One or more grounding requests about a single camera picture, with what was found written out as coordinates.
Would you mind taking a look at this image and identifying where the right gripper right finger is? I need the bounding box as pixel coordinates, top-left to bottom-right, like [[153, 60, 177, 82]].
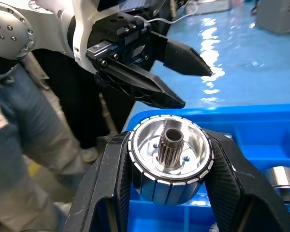
[[203, 128, 290, 232]]

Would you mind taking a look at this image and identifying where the grey block device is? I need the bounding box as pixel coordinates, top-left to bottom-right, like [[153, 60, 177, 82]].
[[256, 0, 290, 34]]

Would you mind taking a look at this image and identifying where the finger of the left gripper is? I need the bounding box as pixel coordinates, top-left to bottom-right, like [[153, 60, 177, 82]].
[[93, 59, 186, 109], [149, 32, 213, 77]]

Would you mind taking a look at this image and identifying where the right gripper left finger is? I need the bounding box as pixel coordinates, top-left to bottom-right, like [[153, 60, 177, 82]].
[[64, 131, 136, 232]]

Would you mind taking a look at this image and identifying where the thin white wire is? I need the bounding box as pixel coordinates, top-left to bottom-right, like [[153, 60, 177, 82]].
[[134, 3, 199, 25]]

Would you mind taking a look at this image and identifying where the blue compartment tray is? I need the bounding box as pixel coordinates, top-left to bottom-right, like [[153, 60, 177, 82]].
[[120, 103, 290, 232]]

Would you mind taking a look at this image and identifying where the blue grey leg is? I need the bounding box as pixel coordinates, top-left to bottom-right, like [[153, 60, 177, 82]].
[[0, 65, 100, 170], [0, 125, 72, 232]]

